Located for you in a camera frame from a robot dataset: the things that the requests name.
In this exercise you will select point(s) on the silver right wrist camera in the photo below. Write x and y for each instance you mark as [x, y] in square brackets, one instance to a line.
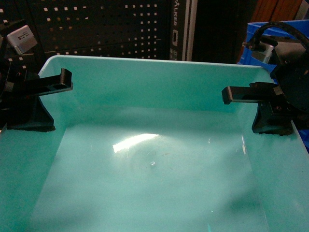
[263, 53]

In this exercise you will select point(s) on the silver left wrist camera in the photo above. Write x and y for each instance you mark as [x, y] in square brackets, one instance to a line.
[22, 39]

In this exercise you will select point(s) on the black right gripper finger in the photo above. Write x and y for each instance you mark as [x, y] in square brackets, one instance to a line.
[246, 94]
[271, 121]

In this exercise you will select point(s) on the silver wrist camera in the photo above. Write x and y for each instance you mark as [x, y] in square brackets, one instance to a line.
[22, 39]
[263, 53]

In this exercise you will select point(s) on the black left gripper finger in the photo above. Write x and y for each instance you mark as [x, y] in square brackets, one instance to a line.
[50, 85]
[29, 115]

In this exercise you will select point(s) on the black perforated pegboard panel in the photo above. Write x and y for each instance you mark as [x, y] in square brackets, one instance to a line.
[105, 28]

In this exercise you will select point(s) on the teal plastic bin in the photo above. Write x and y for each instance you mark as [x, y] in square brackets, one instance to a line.
[149, 146]

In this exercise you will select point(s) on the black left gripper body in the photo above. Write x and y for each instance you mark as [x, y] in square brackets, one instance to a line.
[12, 80]

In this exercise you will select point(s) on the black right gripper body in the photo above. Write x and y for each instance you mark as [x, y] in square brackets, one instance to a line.
[292, 75]

